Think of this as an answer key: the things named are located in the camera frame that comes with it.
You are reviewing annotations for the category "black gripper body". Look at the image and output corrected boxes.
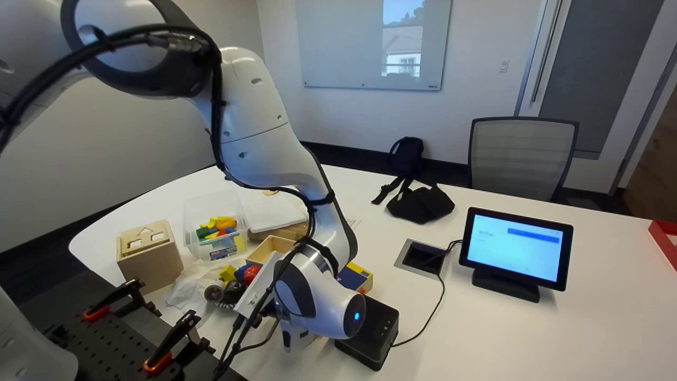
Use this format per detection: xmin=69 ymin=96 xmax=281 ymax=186
xmin=203 ymin=280 xmax=241 ymax=308

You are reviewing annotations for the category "black white patterned bowl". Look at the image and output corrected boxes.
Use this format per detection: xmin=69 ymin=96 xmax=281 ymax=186
xmin=203 ymin=263 xmax=267 ymax=310

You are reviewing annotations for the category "red round wooden block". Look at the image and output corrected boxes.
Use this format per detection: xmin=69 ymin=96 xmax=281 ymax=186
xmin=234 ymin=260 xmax=261 ymax=287

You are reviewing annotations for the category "crumpled clear plastic bag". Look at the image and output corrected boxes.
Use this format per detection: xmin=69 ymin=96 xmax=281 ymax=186
xmin=163 ymin=270 xmax=213 ymax=313

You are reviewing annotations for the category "small open wooden tray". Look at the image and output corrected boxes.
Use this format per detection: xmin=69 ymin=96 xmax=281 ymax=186
xmin=246 ymin=234 xmax=297 ymax=267

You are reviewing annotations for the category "black orange bar clamp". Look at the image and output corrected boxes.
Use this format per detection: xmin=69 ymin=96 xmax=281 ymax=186
xmin=140 ymin=310 xmax=213 ymax=378
xmin=78 ymin=277 xmax=154 ymax=327

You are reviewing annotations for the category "wooden shape sorter box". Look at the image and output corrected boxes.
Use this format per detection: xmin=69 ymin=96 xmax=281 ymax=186
xmin=114 ymin=219 xmax=186 ymax=296

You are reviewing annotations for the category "clear plastic container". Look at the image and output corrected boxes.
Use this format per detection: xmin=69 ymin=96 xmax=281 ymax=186
xmin=182 ymin=202 xmax=252 ymax=263

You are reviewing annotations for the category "white folded cloth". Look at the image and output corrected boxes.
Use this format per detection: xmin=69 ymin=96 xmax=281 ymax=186
xmin=236 ymin=189 xmax=313 ymax=234

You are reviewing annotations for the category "black perforated mounting board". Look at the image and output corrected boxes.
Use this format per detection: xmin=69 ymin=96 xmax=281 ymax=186
xmin=39 ymin=282 xmax=249 ymax=381

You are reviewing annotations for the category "black plastic box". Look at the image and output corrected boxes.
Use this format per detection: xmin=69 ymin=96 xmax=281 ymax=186
xmin=331 ymin=299 xmax=401 ymax=375

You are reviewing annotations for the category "black tablet stand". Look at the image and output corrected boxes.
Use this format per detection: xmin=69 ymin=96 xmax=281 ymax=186
xmin=470 ymin=270 xmax=544 ymax=306

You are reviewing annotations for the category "black tablet screen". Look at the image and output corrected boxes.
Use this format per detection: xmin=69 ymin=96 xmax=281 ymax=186
xmin=457 ymin=206 xmax=576 ymax=294

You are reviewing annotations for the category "grey mesh office chair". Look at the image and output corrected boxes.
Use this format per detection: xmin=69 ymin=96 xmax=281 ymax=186
xmin=466 ymin=115 xmax=582 ymax=204

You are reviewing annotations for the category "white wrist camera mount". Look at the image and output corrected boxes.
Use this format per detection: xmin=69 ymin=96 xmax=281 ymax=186
xmin=231 ymin=253 xmax=281 ymax=321

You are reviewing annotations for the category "table cable port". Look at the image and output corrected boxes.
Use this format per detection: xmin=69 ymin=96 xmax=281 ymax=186
xmin=393 ymin=237 xmax=451 ymax=277

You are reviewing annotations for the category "black strap bag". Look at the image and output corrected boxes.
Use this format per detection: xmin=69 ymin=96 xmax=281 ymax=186
xmin=369 ymin=133 xmax=457 ymax=226

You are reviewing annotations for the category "thin black cable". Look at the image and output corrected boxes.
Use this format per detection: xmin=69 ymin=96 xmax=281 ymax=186
xmin=388 ymin=240 xmax=467 ymax=350

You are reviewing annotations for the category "glass wall whiteboard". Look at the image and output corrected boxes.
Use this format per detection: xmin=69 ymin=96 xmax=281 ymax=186
xmin=291 ymin=0 xmax=454 ymax=96

